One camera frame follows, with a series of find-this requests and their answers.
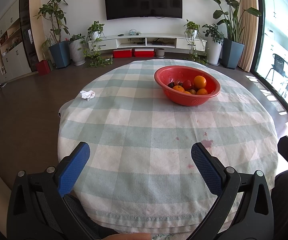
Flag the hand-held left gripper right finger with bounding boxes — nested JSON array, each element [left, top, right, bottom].
[[186, 142, 275, 240]]

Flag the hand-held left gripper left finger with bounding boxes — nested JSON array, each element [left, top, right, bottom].
[[6, 142, 92, 240]]

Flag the red plastic bowl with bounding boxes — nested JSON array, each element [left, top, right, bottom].
[[154, 65, 221, 107]]

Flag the dark cloth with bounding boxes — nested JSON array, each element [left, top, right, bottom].
[[271, 169, 288, 240]]

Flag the green white checkered tablecloth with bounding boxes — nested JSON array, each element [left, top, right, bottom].
[[58, 59, 279, 235]]

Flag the crumpled white tissue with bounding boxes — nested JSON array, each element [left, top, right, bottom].
[[80, 90, 96, 101]]

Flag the floral bedsheet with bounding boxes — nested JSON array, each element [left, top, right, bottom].
[[149, 232, 174, 240]]

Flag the black framed sliding glass door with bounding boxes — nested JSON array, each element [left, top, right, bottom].
[[250, 0, 288, 120]]

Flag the beige curtain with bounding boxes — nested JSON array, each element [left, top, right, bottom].
[[238, 0, 259, 72]]

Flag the large-leaf plant in grey-blue pot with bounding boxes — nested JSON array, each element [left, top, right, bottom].
[[198, 0, 262, 70]]

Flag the red floor bin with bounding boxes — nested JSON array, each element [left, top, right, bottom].
[[36, 59, 51, 76]]

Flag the bushy plant in tall white pot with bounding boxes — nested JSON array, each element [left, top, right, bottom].
[[202, 24, 224, 66]]

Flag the tall plant in blue pot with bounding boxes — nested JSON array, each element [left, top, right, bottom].
[[34, 0, 71, 69]]

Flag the plant in white ribbed pot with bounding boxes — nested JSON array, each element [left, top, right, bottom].
[[68, 34, 86, 66]]

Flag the red storage box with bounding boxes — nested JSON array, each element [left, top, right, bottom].
[[113, 50, 132, 58], [134, 48, 155, 57]]

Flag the white television cabinet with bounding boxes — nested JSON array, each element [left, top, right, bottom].
[[88, 33, 207, 52]]

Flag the trailing pothos in white pot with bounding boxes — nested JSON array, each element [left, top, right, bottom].
[[183, 19, 208, 65], [83, 21, 113, 68]]

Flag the white and wood wall cabinet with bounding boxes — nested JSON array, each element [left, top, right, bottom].
[[0, 0, 43, 83]]

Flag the black wall television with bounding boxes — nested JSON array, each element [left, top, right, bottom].
[[104, 0, 183, 20]]

